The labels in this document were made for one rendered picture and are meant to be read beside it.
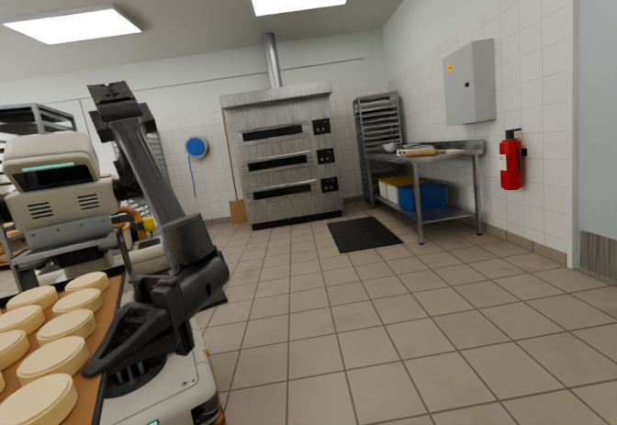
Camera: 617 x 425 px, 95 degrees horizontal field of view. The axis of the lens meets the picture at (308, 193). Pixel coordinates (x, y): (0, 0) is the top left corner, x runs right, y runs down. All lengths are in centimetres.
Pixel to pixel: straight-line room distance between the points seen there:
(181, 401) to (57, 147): 101
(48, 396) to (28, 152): 91
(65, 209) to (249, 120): 340
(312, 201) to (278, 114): 139
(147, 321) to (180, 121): 537
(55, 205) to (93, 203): 10
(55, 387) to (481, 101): 309
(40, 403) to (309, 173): 411
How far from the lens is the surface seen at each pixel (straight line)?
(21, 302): 55
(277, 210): 439
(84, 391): 36
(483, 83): 314
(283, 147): 428
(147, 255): 149
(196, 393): 144
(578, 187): 272
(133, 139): 67
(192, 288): 42
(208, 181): 555
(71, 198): 120
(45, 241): 122
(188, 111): 564
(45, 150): 117
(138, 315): 41
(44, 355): 40
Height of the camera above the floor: 116
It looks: 9 degrees down
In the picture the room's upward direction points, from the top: 9 degrees counter-clockwise
